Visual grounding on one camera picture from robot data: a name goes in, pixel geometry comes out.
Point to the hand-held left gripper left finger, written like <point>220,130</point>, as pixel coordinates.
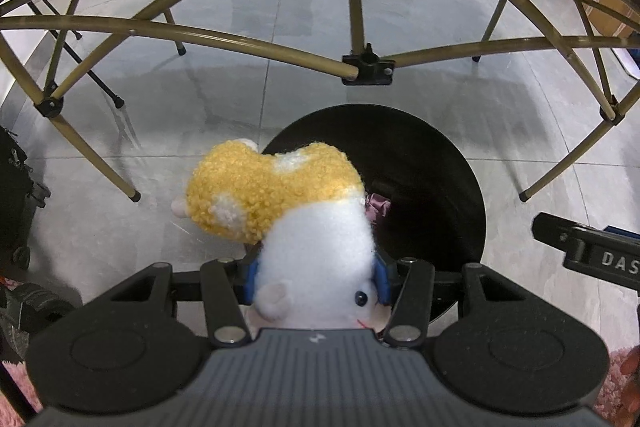
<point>251,282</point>

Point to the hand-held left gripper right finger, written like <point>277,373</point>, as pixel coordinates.
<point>382,282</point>

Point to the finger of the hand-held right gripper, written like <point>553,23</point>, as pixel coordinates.
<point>550,232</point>

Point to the yellow white plush toy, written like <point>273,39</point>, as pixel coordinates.
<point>310,247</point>

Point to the black round trash bin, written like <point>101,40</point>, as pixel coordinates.
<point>415,157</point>

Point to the mauve satin fabric piece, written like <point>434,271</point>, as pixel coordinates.
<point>379,206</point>

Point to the white flat board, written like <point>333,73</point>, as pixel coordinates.
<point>631,64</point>

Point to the black tripod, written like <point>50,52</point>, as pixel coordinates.
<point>118,102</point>

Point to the brown cardboard box red tape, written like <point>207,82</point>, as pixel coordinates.
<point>605,2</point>

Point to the black bag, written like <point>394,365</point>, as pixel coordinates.
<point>12,197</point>

